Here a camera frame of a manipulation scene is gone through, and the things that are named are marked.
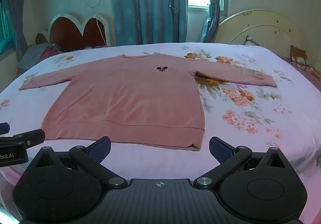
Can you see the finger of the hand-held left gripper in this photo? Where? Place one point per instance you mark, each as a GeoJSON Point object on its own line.
{"type": "Point", "coordinates": [35, 136]}
{"type": "Point", "coordinates": [4, 128]}

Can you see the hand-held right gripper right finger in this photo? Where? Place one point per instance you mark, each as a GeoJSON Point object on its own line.
{"type": "Point", "coordinates": [220, 150]}

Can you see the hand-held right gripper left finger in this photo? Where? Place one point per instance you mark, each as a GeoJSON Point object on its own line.
{"type": "Point", "coordinates": [100, 150]}

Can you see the pink long-sleeve sweater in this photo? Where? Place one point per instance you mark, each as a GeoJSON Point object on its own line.
{"type": "Point", "coordinates": [125, 96]}

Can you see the pile of clothes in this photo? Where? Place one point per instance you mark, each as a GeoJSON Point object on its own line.
{"type": "Point", "coordinates": [37, 53]}

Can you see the floral bed sheet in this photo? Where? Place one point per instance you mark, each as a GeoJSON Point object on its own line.
{"type": "Point", "coordinates": [250, 118]}

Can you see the teal side window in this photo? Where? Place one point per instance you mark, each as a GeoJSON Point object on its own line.
{"type": "Point", "coordinates": [5, 28]}

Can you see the small patterned pillow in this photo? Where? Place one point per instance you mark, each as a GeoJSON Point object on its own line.
{"type": "Point", "coordinates": [251, 40]}

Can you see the grey side curtain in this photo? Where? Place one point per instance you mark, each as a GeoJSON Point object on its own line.
{"type": "Point", "coordinates": [17, 13]}

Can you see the pink pillow with brown print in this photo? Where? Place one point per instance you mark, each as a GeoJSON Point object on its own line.
{"type": "Point", "coordinates": [299, 56]}

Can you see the cream bed headboard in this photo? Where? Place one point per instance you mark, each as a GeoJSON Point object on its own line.
{"type": "Point", "coordinates": [265, 28]}

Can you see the blue curtain tieback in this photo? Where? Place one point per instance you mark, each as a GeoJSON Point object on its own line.
{"type": "Point", "coordinates": [217, 0]}

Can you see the wide blue curtain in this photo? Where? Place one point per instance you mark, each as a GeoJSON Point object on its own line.
{"type": "Point", "coordinates": [150, 0]}

